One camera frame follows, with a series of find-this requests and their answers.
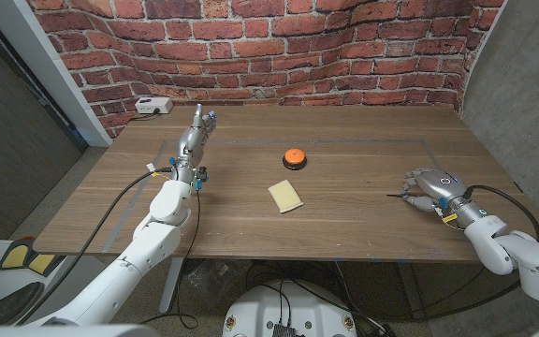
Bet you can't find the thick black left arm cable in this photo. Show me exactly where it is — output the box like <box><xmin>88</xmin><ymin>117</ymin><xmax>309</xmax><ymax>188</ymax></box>
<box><xmin>19</xmin><ymin>167</ymin><xmax>175</xmax><ymax>325</ymax></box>

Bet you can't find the dark shoe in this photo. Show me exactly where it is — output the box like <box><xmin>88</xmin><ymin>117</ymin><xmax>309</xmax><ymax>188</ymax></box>
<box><xmin>0</xmin><ymin>281</ymin><xmax>45</xmax><ymax>325</ymax></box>

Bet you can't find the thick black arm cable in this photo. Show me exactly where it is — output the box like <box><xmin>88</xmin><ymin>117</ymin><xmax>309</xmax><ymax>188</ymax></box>
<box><xmin>19</xmin><ymin>167</ymin><xmax>175</xmax><ymax>325</ymax></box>
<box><xmin>462</xmin><ymin>184</ymin><xmax>539</xmax><ymax>243</ymax></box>

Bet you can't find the grey metal table leg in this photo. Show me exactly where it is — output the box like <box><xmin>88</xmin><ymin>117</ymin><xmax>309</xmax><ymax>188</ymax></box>
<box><xmin>394</xmin><ymin>261</ymin><xmax>426</xmax><ymax>322</ymax></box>
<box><xmin>158</xmin><ymin>256</ymin><xmax>185</xmax><ymax>315</ymax></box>

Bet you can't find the clear plastic bag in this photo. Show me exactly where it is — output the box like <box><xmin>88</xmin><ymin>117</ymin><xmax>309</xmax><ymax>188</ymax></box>
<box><xmin>183</xmin><ymin>258</ymin><xmax>248</xmax><ymax>303</ymax></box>

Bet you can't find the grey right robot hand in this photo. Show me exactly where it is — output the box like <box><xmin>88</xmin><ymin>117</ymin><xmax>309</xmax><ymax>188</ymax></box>
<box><xmin>401</xmin><ymin>167</ymin><xmax>488</xmax><ymax>230</ymax></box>

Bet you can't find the white power strip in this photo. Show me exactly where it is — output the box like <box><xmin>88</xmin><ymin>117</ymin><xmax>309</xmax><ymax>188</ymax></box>
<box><xmin>134</xmin><ymin>96</ymin><xmax>174</xmax><ymax>115</ymax></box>

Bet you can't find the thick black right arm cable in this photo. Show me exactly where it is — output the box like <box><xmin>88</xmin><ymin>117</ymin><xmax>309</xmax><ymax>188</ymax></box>
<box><xmin>462</xmin><ymin>184</ymin><xmax>539</xmax><ymax>243</ymax></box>

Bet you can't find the red brick printed backdrop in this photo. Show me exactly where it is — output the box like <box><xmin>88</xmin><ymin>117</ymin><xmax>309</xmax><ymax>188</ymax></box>
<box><xmin>25</xmin><ymin>0</ymin><xmax>507</xmax><ymax>141</ymax></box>

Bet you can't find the black and yellow foot pedal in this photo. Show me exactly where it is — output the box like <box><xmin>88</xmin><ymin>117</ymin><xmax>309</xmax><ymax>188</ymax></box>
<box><xmin>0</xmin><ymin>237</ymin><xmax>61</xmax><ymax>278</ymax></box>

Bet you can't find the yellow sponge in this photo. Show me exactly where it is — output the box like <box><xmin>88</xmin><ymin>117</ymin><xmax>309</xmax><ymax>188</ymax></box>
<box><xmin>267</xmin><ymin>179</ymin><xmax>305</xmax><ymax>214</ymax></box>

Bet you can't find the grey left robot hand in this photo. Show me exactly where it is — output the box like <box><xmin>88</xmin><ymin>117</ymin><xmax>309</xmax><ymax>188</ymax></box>
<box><xmin>168</xmin><ymin>103</ymin><xmax>218</xmax><ymax>184</ymax></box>

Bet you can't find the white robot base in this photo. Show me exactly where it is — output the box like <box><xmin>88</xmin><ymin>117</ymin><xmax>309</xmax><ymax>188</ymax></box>
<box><xmin>221</xmin><ymin>279</ymin><xmax>358</xmax><ymax>337</ymax></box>

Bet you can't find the orange button with black base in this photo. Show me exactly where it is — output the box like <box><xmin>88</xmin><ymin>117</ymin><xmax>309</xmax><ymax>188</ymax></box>
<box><xmin>282</xmin><ymin>148</ymin><xmax>309</xmax><ymax>171</ymax></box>

